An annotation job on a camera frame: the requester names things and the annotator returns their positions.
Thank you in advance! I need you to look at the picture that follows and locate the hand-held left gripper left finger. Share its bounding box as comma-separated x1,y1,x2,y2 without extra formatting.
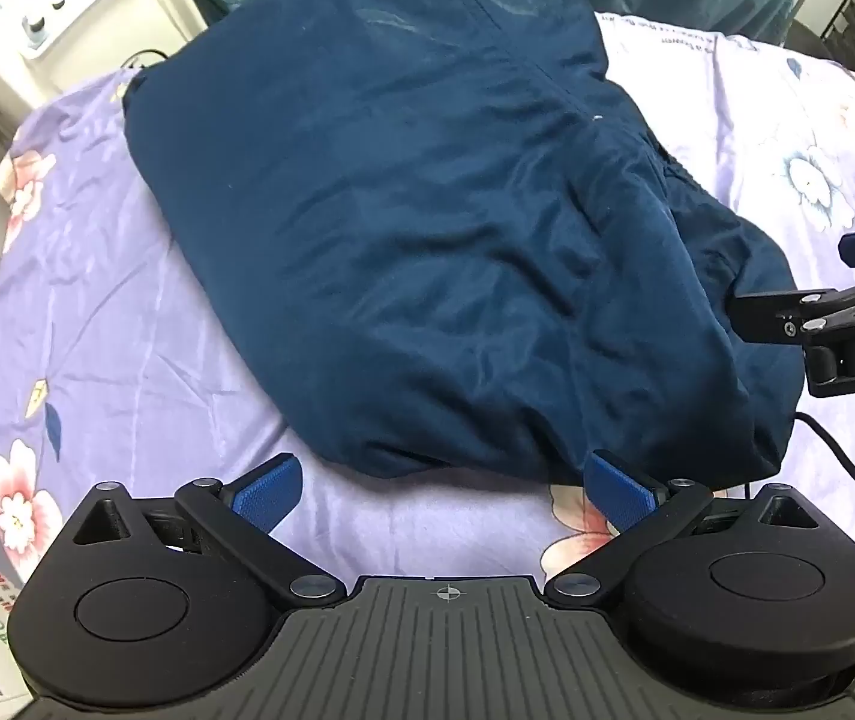
71,454,346,605

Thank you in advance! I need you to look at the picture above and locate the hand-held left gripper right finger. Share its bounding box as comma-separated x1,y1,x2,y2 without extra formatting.
547,450,822,605

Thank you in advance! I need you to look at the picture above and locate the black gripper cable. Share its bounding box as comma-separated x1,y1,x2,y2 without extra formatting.
746,411,855,530

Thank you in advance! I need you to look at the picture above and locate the black appliance cable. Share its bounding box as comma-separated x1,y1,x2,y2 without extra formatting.
122,49,175,74

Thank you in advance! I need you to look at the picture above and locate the dark blue jacket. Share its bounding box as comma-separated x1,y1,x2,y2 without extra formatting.
121,0,799,485

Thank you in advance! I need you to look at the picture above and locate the white floor appliance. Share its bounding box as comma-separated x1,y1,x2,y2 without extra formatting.
0,0,207,140

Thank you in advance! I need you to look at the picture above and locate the purple floral bedsheet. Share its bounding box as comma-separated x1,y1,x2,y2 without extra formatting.
0,11,855,601

